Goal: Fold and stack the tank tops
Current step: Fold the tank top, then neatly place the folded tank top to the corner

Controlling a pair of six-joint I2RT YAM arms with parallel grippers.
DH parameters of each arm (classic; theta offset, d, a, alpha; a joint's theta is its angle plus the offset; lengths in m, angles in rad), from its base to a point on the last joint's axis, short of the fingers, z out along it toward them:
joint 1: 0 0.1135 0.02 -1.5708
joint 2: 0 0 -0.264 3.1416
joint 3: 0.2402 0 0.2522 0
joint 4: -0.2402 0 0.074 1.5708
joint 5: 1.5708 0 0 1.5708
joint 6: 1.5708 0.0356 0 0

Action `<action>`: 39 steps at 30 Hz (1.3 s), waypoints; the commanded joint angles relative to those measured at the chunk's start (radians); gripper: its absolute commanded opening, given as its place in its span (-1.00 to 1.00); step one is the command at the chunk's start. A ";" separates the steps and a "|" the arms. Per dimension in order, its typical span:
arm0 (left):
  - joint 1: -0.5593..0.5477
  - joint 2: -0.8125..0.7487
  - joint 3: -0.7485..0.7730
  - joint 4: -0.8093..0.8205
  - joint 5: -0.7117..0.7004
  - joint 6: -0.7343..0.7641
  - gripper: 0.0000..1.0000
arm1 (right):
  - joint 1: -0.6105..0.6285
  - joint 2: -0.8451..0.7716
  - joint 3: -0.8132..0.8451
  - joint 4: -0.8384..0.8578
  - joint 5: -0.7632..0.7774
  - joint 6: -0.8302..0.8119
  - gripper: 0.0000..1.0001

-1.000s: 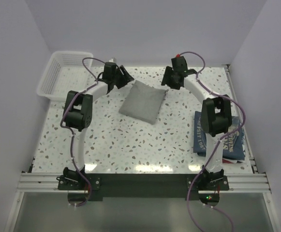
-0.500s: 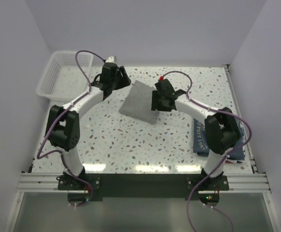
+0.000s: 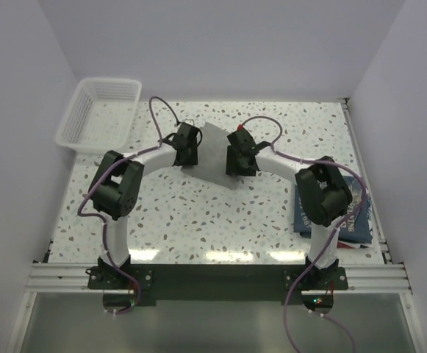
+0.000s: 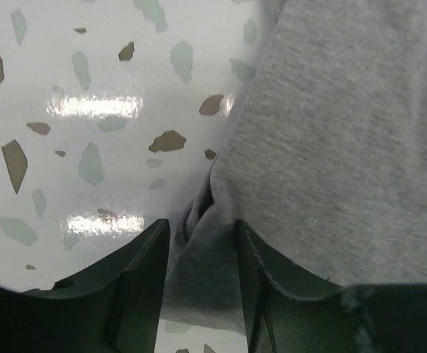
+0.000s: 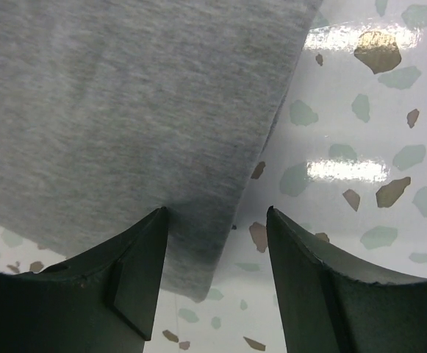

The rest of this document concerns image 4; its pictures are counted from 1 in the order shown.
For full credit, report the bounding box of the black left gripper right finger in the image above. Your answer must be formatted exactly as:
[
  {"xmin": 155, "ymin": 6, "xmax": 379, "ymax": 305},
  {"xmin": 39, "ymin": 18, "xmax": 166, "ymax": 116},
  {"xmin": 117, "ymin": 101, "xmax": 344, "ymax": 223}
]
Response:
[{"xmin": 234, "ymin": 221, "xmax": 427, "ymax": 353}]

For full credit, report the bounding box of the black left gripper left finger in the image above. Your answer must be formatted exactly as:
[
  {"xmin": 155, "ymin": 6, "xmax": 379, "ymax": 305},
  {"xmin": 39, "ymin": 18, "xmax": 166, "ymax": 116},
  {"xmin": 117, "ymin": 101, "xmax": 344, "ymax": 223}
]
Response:
[{"xmin": 0, "ymin": 219, "xmax": 171, "ymax": 352}]

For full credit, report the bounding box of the grey tank top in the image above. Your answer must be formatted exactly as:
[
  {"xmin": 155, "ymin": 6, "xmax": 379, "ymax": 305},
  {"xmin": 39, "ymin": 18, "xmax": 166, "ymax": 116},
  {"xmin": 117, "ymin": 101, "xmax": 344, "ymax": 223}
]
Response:
[{"xmin": 162, "ymin": 1, "xmax": 427, "ymax": 332}]

